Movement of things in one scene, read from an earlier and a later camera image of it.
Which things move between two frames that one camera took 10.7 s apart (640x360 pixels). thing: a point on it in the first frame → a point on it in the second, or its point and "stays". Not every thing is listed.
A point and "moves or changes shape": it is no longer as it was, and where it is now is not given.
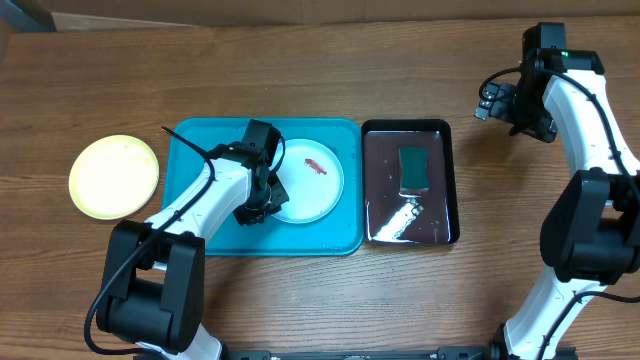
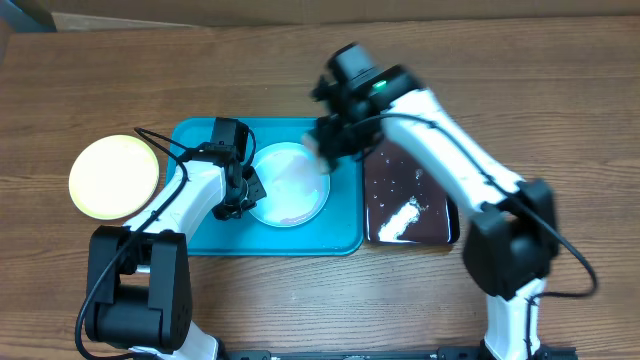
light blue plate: (312, 179) moves or changes shape
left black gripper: (243, 215) → (257, 191)
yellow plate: (113, 176) stays
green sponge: (413, 164) → (312, 147)
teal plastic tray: (339, 233) stays
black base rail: (444, 353) stays
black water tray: (401, 218) stays
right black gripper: (546, 130) → (342, 145)
